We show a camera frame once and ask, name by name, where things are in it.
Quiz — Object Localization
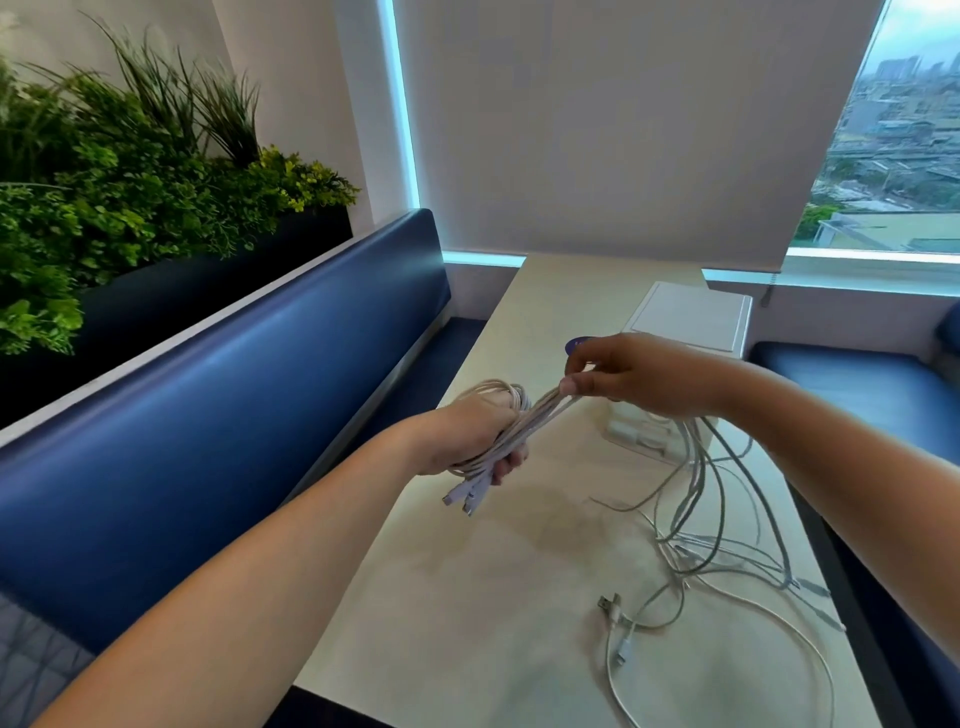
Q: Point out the person's left forearm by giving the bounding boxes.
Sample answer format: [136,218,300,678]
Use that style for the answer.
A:
[33,419,429,728]

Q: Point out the white table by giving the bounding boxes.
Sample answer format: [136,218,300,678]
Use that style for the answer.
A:
[296,253,883,728]

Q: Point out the white mini drawer cabinet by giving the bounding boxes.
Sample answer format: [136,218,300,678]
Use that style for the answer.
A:
[603,281,754,468]

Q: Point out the green leafy plants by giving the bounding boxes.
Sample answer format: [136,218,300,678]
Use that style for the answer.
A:
[0,14,360,358]

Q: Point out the person's right forearm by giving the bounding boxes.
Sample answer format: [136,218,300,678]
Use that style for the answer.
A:
[723,363,960,669]

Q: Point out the person's right hand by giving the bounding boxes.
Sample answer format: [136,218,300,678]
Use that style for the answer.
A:
[558,333,751,421]

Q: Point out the white roller blind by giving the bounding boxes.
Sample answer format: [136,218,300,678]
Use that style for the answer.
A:
[393,0,890,273]

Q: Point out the glass window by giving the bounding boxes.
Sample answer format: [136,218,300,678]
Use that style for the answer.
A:
[791,0,960,256]

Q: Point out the person's left hand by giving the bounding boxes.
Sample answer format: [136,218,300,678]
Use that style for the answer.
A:
[408,389,530,487]

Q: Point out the black planter box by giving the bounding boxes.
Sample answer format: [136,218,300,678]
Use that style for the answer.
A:
[0,206,354,429]

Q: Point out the blue padded bench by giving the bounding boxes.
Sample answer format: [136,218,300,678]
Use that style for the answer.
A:
[0,208,489,728]
[749,299,960,728]

